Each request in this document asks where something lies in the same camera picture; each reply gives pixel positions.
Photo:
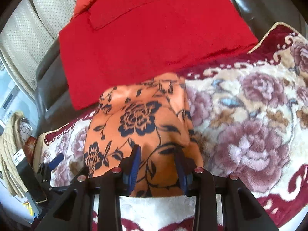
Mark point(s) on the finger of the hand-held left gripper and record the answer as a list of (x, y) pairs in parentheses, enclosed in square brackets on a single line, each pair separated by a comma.
[(56, 160)]

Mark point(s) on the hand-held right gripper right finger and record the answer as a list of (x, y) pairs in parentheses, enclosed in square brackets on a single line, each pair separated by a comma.
[(181, 173)]

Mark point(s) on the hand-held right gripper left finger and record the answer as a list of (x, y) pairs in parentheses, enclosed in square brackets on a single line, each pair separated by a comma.
[(133, 168)]

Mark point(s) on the orange floral shirt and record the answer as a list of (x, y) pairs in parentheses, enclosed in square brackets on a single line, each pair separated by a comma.
[(134, 115)]

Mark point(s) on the red patterned cushion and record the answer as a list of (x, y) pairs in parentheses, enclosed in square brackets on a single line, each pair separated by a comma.
[(30, 146)]

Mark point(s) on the beige quilted jacket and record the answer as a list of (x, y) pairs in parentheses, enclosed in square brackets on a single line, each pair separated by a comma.
[(9, 137)]

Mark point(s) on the white patterned cloth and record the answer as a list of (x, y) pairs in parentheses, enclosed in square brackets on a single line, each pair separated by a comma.
[(25, 130)]

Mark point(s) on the floral plush blanket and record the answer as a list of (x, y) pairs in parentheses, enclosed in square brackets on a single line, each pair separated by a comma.
[(252, 125)]

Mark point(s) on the red folded cloth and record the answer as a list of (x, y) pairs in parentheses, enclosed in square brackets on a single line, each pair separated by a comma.
[(144, 41)]

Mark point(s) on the beige perforated cushion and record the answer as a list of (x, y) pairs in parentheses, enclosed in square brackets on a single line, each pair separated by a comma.
[(43, 28)]

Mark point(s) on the brown leather sofa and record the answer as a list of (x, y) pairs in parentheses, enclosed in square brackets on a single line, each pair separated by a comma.
[(264, 4)]

